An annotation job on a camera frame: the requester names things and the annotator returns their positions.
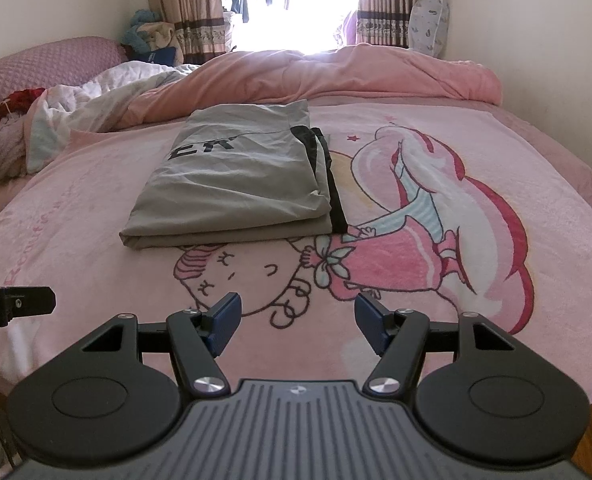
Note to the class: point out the pink quilted headboard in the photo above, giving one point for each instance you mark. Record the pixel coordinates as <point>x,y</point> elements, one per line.
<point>41,67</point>

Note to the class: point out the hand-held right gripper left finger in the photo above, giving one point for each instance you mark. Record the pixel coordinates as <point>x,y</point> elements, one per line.
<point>226,325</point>

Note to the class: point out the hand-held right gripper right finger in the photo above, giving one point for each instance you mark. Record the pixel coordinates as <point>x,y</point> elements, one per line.
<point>370,322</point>

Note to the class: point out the pink printed blanket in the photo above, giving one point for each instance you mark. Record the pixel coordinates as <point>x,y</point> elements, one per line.
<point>475,270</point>

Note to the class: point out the white patterned pillow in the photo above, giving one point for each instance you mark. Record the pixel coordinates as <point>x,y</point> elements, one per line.
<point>428,25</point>

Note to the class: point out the dark blue bag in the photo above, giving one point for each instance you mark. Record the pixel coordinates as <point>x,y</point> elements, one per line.
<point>162,56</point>

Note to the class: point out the grey and black jacket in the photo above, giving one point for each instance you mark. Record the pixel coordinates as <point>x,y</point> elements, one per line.
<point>236,180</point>

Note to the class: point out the white quilt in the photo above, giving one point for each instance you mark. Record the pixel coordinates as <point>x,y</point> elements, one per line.
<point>96,95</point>

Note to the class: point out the mauve bed sheet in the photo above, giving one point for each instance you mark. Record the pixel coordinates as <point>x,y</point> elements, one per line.
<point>550,140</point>

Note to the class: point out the striped brown curtain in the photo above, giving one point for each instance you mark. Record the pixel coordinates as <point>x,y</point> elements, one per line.
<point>191,5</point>
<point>385,0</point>

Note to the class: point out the pink duvet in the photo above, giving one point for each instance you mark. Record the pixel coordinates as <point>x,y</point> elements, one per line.
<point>326,72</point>

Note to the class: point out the pile of crumpled clothes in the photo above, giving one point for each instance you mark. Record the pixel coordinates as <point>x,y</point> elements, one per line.
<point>1,135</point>

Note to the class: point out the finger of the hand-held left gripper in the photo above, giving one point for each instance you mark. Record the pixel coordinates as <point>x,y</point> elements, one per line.
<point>33,301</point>

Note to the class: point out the pink hanging cloth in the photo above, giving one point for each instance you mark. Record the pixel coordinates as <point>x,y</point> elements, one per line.
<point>346,30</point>

